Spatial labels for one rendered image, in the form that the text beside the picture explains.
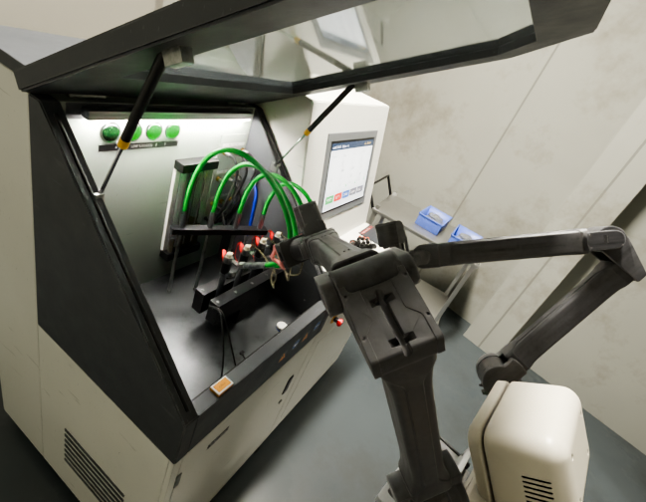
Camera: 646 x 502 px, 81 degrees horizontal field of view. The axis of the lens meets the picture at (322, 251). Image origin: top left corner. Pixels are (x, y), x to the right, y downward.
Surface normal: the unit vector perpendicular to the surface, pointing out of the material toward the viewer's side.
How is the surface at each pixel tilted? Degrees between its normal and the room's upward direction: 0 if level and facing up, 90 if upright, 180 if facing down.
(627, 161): 90
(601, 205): 90
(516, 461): 90
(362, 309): 37
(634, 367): 90
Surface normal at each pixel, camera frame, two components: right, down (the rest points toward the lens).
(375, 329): -0.13, -0.55
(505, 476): -0.62, 0.19
